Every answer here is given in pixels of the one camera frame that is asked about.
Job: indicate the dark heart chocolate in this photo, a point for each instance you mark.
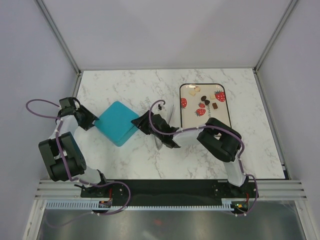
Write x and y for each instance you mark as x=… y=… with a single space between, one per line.
x=207 y=102

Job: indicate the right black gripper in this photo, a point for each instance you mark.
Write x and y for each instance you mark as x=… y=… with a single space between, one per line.
x=139 y=122

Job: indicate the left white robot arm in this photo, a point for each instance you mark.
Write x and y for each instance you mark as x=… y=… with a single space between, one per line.
x=61 y=154

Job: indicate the teal chocolate box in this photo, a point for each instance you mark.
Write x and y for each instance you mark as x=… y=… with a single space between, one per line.
x=119 y=136

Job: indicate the brown rectangular chocolate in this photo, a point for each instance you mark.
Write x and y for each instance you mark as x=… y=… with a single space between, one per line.
x=215 y=106

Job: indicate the teal box lid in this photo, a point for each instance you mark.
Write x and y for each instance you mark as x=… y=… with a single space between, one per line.
x=116 y=116

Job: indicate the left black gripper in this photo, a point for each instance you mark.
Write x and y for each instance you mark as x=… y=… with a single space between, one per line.
x=90 y=118

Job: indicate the strawberry pattern tray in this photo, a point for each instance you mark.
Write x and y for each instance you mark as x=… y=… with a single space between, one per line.
x=194 y=112

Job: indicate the metal serving tongs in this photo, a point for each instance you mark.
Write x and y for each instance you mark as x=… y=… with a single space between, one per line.
x=166 y=114

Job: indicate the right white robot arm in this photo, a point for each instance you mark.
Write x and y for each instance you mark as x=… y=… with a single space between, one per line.
x=217 y=138

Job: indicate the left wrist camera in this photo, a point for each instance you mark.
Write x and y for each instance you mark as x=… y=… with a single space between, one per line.
x=69 y=102

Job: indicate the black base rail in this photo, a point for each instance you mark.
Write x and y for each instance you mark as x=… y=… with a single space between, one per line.
x=170 y=193

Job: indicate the white square chocolate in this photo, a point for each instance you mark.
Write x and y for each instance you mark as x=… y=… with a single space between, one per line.
x=192 y=93

